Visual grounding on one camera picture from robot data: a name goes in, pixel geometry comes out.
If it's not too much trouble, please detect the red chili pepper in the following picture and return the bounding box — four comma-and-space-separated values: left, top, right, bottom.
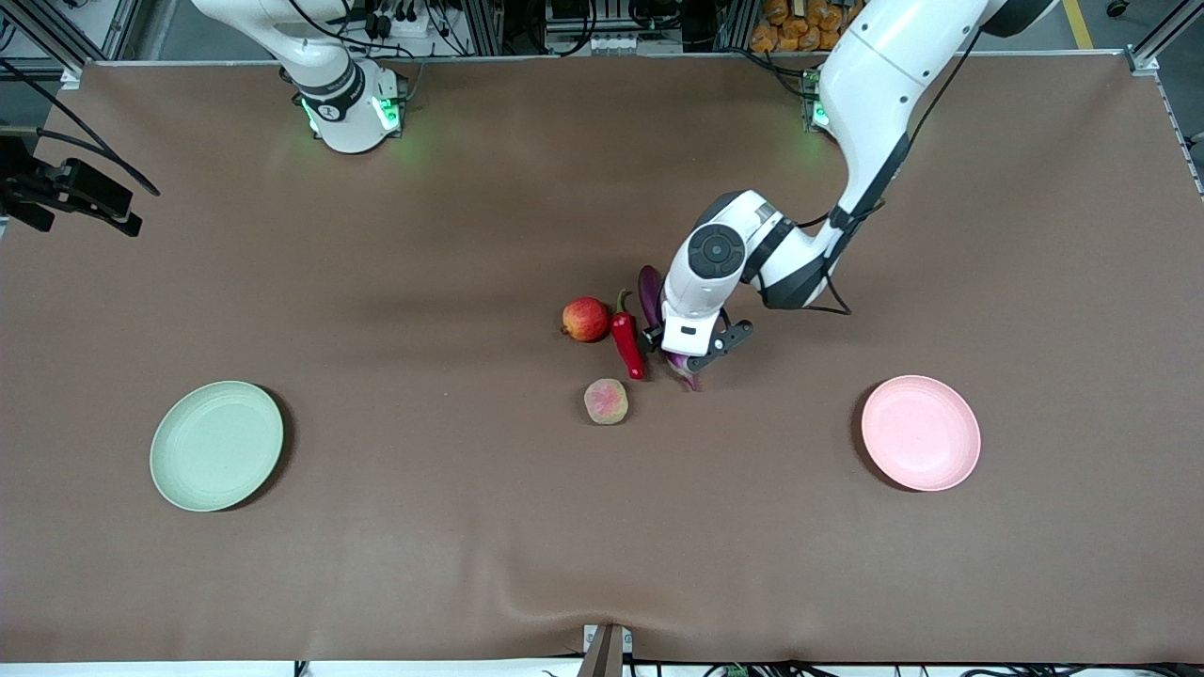
611, 289, 648, 381

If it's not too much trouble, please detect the purple eggplant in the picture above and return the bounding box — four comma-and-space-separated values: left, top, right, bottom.
638, 265, 702, 392

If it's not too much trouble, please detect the red apple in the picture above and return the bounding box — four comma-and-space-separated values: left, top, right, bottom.
562, 296, 612, 343

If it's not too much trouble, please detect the pink yellow peach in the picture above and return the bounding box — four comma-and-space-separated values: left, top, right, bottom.
583, 378, 630, 426

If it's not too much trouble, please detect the pink round plate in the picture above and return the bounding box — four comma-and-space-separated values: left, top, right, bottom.
861, 374, 982, 493

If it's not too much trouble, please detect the brown table cloth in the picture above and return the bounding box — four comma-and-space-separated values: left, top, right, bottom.
0, 52, 1204, 664

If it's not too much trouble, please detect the light green round plate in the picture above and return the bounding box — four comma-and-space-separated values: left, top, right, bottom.
149, 380, 285, 513

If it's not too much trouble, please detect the orange items heap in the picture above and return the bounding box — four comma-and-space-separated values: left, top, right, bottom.
748, 0, 866, 54

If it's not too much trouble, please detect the white power strip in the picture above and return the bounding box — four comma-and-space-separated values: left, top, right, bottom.
362, 0, 443, 43

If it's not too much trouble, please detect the aluminium frame post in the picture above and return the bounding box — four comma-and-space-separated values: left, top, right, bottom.
1124, 0, 1204, 74
0, 0, 142, 86
466, 0, 505, 57

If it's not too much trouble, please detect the metal table edge bracket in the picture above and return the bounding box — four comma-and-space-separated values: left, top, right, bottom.
576, 622, 633, 677

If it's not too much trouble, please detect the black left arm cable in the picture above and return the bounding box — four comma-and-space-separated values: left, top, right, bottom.
807, 28, 985, 317

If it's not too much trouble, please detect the aluminium table edge rail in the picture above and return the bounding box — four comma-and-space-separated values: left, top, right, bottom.
1152, 71, 1204, 198

